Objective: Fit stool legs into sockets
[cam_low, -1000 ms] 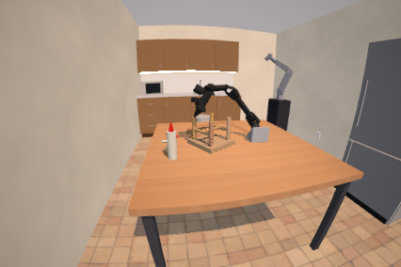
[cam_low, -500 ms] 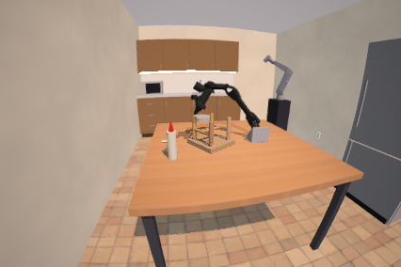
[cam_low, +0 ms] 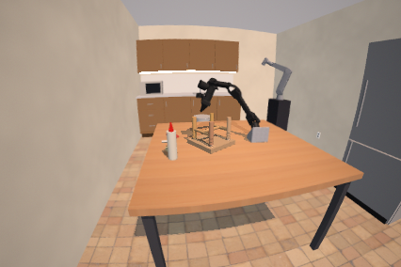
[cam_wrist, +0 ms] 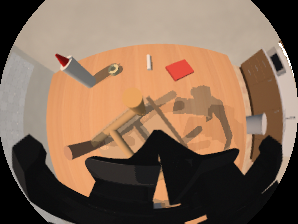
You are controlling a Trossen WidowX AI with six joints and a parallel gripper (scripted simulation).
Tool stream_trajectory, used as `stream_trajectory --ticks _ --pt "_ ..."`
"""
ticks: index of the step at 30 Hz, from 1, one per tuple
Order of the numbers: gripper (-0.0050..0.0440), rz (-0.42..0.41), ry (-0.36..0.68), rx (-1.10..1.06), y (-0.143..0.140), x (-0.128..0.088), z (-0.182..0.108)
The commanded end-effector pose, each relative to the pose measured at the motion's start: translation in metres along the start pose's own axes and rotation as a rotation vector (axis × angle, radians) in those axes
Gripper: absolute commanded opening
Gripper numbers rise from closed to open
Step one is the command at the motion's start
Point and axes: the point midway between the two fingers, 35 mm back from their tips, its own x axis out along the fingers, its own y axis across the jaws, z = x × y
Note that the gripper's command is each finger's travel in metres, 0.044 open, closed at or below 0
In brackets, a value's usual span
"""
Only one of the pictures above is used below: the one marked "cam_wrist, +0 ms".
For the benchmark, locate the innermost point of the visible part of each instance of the red flat rectangular pad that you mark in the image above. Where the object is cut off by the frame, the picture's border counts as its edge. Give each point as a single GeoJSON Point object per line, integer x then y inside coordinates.
{"type": "Point", "coordinates": [179, 69]}

